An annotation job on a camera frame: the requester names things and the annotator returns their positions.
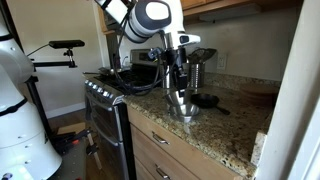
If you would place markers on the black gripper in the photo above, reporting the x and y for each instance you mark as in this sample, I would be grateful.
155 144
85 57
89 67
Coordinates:
181 76

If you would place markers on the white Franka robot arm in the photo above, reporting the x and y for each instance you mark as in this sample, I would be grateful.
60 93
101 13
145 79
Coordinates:
146 20

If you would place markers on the steel receiving bowl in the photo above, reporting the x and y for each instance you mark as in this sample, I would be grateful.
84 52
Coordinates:
185 111

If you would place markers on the steel utensil crock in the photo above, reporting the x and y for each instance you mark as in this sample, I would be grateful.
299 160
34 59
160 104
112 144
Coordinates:
196 76

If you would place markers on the black cast iron skillet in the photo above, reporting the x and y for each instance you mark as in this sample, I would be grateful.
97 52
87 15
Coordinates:
205 100

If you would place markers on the black ladle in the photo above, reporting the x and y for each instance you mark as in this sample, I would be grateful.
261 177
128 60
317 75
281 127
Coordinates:
193 56

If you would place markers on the black slotted spatula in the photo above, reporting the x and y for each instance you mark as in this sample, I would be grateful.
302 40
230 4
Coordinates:
207 53

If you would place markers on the light wooden base cabinet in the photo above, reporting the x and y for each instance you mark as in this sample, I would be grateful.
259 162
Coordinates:
186 156

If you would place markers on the dark pan on stove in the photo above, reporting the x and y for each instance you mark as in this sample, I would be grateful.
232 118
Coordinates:
105 71

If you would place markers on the stainless steel black stove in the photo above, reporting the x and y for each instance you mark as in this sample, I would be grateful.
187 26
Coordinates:
106 123

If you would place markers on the wooden upper cabinet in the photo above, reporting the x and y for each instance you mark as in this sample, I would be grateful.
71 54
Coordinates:
226 4

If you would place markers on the white tall side panel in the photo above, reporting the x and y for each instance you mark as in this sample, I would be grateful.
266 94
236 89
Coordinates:
293 100

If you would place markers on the black orange clamp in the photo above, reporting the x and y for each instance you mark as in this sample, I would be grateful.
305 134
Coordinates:
76 138

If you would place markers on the white wall outlet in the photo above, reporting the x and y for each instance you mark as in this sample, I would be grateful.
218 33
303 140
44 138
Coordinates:
221 61

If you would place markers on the black camera on stand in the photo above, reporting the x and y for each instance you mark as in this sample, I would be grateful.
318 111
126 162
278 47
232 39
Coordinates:
66 44

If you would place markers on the black camera stand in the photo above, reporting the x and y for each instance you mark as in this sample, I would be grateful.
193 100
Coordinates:
36 96

